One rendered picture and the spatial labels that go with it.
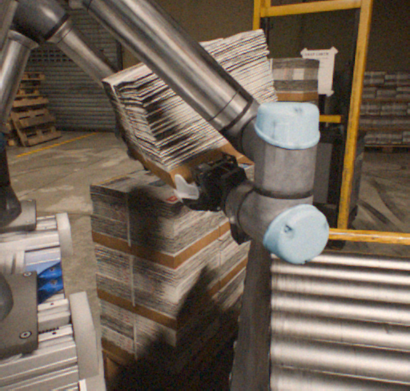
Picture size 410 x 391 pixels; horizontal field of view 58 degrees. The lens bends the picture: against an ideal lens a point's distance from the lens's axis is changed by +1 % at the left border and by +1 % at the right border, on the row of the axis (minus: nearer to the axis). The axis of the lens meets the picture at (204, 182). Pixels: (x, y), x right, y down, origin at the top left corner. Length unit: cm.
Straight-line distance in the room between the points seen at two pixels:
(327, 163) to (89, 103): 700
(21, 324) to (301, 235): 45
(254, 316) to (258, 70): 47
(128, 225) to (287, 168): 89
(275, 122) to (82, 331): 47
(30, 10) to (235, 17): 724
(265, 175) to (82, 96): 874
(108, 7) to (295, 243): 38
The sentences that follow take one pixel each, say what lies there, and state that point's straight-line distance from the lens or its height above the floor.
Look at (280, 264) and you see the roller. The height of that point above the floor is 80.
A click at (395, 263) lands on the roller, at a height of 79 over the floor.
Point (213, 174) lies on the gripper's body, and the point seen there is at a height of 103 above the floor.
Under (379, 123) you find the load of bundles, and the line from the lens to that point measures 668.
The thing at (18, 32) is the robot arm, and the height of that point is 131.
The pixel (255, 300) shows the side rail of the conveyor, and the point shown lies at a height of 80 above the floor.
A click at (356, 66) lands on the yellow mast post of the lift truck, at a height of 126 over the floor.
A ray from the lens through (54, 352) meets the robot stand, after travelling 71.
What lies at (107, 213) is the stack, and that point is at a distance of 133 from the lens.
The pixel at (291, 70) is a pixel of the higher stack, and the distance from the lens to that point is 213.
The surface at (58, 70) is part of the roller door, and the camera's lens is 937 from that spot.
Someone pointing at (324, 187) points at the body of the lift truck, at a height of 41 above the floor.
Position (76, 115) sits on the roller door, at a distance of 925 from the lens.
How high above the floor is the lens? 118
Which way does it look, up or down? 16 degrees down
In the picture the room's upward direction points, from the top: straight up
